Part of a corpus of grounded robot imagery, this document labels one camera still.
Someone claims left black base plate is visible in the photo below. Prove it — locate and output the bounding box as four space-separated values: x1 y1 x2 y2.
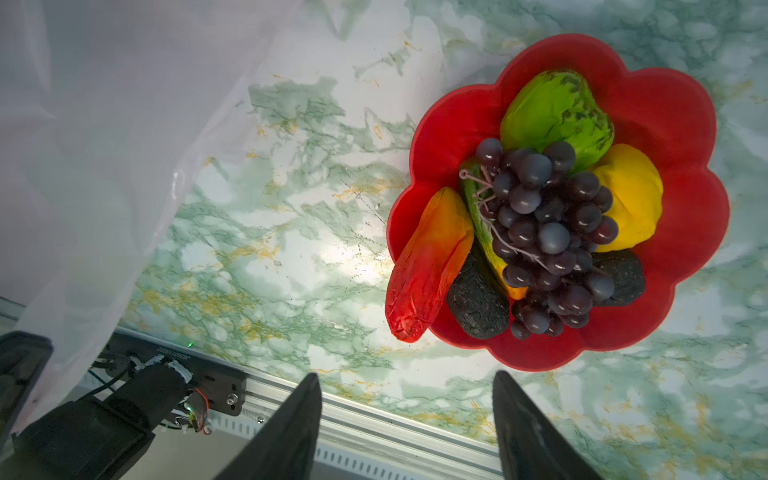
102 328 247 417

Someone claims yellow lemon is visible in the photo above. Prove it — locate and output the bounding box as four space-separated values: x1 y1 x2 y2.
589 144 664 253

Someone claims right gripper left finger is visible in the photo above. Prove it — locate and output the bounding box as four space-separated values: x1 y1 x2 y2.
217 373 322 480

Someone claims dark purple grape bunch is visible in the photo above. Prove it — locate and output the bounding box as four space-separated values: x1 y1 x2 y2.
473 138 619 340

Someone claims dark avocado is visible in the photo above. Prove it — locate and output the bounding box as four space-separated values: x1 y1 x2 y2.
592 249 646 307
446 240 510 340

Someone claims pink translucent plastic bag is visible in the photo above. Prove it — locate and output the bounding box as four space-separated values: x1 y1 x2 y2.
1 1 298 431

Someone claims dark avocado front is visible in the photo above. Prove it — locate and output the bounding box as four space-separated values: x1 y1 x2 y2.
446 240 510 340

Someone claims green yellow corn cob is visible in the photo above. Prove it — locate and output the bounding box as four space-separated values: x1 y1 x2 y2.
459 158 527 301

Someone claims green fruit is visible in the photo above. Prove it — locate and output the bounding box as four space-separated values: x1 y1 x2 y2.
500 70 615 172

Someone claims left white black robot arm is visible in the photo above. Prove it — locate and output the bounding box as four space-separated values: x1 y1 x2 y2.
1 331 194 479

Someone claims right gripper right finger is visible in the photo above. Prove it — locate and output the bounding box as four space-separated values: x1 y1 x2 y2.
492 371 600 479

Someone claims aluminium front rail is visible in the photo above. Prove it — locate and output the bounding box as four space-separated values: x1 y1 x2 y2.
0 296 505 480

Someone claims red orange pepper fruit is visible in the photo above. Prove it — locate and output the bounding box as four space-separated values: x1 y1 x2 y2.
385 187 475 343

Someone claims red flower-shaped plate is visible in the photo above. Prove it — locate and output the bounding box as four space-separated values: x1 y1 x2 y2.
384 34 729 372

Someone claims dark avocado rear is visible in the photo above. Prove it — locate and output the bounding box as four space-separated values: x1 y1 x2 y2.
592 249 646 307

